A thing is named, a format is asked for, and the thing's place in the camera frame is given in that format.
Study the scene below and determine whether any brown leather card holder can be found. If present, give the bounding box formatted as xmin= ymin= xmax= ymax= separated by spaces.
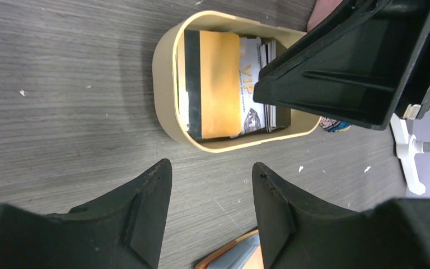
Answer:
xmin=195 ymin=229 xmax=264 ymax=269

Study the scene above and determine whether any gold credit card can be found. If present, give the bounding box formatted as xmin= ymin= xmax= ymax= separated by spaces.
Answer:
xmin=183 ymin=30 xmax=241 ymax=140

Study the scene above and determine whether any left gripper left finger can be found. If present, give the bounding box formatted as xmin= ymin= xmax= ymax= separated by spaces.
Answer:
xmin=0 ymin=159 xmax=172 ymax=268

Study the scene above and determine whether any white VIP card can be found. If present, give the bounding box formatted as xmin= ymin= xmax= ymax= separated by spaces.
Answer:
xmin=239 ymin=38 xmax=266 ymax=135

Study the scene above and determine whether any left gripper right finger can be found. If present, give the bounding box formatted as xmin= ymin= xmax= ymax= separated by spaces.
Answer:
xmin=252 ymin=162 xmax=430 ymax=268

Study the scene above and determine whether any beige oval card tray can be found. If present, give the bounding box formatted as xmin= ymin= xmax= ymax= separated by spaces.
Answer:
xmin=152 ymin=10 xmax=320 ymax=153

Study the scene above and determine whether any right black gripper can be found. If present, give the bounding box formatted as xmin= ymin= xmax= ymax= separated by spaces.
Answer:
xmin=254 ymin=1 xmax=430 ymax=130

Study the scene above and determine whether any colourful comic print garment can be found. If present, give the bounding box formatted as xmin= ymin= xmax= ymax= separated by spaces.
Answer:
xmin=319 ymin=117 xmax=352 ymax=133

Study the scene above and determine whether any white metal clothes rack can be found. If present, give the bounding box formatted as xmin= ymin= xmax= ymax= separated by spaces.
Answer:
xmin=390 ymin=114 xmax=430 ymax=196

